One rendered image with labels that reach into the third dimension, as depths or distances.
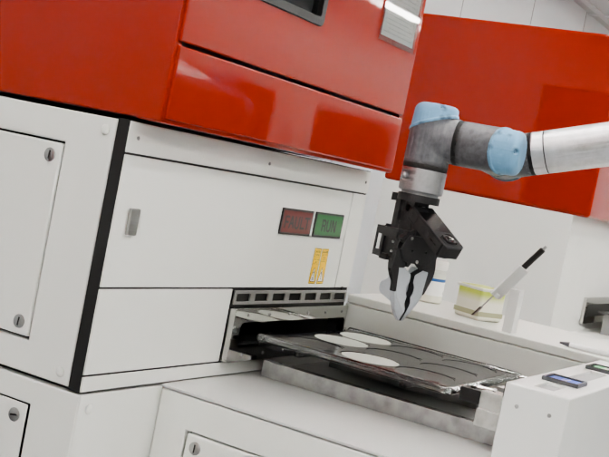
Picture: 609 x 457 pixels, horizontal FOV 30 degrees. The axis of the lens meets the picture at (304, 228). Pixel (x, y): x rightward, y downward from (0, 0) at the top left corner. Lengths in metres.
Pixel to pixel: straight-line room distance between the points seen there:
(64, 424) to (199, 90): 0.52
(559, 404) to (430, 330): 0.69
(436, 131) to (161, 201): 0.47
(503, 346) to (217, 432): 0.67
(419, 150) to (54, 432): 0.73
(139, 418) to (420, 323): 0.70
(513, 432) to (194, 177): 0.62
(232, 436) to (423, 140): 0.57
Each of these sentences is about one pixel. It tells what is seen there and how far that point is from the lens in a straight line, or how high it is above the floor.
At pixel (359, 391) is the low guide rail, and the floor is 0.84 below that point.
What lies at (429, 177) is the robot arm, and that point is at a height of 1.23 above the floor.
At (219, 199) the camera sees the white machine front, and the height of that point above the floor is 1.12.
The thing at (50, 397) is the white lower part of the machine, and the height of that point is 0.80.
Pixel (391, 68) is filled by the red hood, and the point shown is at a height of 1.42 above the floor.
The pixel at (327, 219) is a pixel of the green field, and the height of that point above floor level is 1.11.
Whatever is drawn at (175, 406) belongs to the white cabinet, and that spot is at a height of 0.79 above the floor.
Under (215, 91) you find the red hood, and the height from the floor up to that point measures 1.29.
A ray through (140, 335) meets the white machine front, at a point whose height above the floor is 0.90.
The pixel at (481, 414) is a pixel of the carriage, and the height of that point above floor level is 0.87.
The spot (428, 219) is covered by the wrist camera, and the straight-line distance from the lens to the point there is 1.87.
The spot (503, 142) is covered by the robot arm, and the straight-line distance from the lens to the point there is 1.85.
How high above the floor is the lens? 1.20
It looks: 3 degrees down
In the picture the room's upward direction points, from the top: 11 degrees clockwise
